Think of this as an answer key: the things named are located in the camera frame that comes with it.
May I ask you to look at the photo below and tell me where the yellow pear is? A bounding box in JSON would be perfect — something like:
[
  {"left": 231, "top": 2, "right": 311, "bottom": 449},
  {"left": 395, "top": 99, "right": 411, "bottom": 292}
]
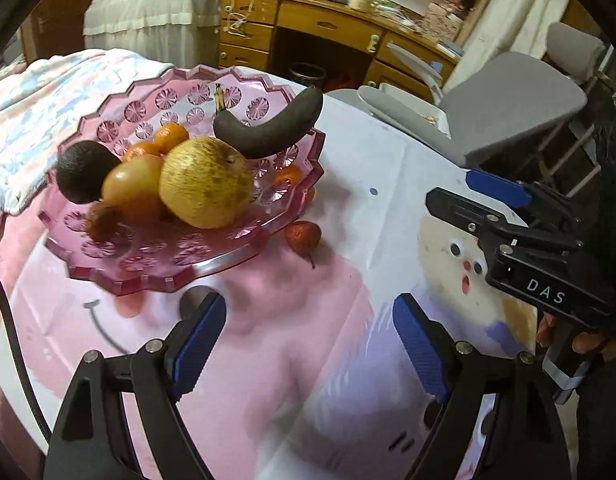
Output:
[{"left": 159, "top": 136, "right": 253, "bottom": 230}]

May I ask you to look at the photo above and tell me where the red apple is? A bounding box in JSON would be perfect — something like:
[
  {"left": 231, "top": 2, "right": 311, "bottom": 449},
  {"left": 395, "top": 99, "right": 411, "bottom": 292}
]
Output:
[{"left": 102, "top": 155, "right": 163, "bottom": 226}]

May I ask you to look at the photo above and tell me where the small mandarin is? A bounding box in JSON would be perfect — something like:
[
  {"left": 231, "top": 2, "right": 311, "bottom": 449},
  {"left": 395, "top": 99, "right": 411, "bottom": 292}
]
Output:
[{"left": 122, "top": 141, "right": 161, "bottom": 162}]

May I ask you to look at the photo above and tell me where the dark avocado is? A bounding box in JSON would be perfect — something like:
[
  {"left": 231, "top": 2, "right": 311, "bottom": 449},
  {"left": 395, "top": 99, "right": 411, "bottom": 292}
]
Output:
[{"left": 56, "top": 140, "right": 121, "bottom": 205}]

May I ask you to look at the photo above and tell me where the large orange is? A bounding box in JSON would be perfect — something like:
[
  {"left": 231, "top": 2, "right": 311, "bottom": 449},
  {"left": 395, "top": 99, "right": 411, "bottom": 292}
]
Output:
[{"left": 154, "top": 122, "right": 189, "bottom": 155}]

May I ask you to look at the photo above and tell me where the overripe black banana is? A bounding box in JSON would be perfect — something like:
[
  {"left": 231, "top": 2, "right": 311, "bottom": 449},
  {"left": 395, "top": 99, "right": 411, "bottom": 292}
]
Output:
[{"left": 213, "top": 86, "right": 323, "bottom": 160}]

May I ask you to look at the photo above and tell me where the operator right hand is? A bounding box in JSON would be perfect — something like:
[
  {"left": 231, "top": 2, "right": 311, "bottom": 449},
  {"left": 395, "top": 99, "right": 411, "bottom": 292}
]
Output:
[{"left": 537, "top": 313, "right": 616, "bottom": 361}]

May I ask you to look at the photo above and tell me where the pink plastic fruit bowl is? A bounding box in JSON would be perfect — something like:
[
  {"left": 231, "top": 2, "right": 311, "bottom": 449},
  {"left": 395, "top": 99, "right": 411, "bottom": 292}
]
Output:
[{"left": 40, "top": 66, "right": 325, "bottom": 296}]

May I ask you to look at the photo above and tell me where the grey office chair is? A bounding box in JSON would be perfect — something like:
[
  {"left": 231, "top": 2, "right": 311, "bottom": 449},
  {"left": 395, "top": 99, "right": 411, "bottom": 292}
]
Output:
[{"left": 329, "top": 22, "right": 605, "bottom": 168}]

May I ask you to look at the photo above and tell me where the white tray with snacks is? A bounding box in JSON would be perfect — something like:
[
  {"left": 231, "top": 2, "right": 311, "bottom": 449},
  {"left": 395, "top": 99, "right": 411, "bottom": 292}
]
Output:
[{"left": 378, "top": 82, "right": 451, "bottom": 139}]

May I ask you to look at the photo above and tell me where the cartoon monster tablecloth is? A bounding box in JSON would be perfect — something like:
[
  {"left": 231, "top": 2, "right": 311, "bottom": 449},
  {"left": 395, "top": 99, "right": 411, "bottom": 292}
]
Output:
[{"left": 0, "top": 98, "right": 537, "bottom": 479}]

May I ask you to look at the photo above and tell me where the white floral curtain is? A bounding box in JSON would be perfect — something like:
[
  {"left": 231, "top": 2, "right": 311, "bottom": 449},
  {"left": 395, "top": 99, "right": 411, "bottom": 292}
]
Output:
[{"left": 443, "top": 0, "right": 570, "bottom": 92}]

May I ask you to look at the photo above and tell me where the doll on desk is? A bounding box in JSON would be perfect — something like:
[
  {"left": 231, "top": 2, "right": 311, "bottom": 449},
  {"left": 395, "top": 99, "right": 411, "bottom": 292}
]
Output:
[{"left": 443, "top": 0, "right": 476, "bottom": 20}]

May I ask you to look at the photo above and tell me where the black waste bin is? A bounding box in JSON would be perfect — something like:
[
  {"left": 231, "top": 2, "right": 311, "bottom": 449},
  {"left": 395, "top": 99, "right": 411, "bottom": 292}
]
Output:
[{"left": 288, "top": 62, "right": 326, "bottom": 88}]

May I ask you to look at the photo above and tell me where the wooden desk with drawers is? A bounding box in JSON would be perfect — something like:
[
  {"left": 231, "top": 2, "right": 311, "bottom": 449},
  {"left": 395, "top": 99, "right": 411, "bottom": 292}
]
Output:
[{"left": 219, "top": 0, "right": 457, "bottom": 101}]

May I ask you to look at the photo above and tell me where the pastel patterned blanket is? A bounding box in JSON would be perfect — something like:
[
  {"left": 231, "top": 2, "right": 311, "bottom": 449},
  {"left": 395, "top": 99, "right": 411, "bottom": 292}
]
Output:
[{"left": 0, "top": 49, "right": 172, "bottom": 214}]

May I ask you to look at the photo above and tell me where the lace covered piano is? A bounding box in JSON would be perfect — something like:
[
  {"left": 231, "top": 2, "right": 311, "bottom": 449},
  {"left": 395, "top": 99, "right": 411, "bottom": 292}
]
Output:
[{"left": 83, "top": 0, "right": 222, "bottom": 68}]

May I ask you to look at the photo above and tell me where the black cable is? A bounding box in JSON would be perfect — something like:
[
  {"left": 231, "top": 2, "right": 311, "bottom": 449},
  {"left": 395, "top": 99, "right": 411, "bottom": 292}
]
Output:
[{"left": 0, "top": 259, "right": 52, "bottom": 443}]

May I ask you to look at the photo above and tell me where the white charger cable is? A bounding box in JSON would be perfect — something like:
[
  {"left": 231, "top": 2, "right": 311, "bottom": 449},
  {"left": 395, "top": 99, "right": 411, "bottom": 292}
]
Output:
[{"left": 223, "top": 0, "right": 265, "bottom": 39}]

